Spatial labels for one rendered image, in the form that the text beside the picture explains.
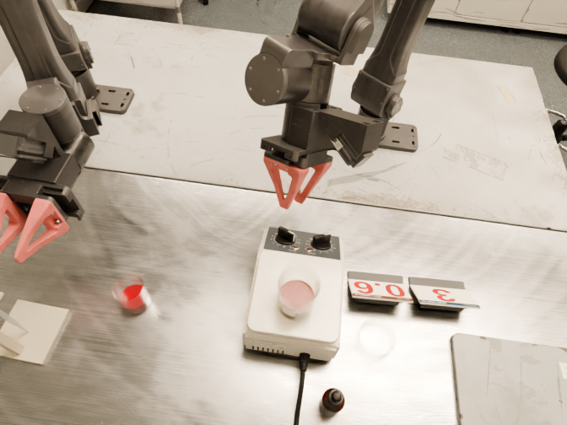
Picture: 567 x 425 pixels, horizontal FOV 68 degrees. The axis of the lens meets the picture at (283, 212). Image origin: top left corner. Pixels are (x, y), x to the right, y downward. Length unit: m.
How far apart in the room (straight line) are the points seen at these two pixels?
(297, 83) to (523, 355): 0.51
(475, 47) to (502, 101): 1.95
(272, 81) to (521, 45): 2.80
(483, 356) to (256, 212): 0.42
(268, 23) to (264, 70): 2.40
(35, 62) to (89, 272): 0.31
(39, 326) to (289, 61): 0.51
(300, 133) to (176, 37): 0.64
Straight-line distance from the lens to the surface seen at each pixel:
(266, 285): 0.58
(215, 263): 0.69
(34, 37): 0.67
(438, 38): 3.01
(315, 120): 0.53
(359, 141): 0.51
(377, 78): 0.76
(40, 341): 0.71
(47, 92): 0.64
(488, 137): 0.99
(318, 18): 0.53
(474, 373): 0.69
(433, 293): 0.70
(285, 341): 0.57
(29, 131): 0.59
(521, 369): 0.72
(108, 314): 0.69
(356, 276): 0.69
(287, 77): 0.48
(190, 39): 1.12
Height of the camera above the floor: 1.51
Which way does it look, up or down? 56 degrees down
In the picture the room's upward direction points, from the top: 5 degrees clockwise
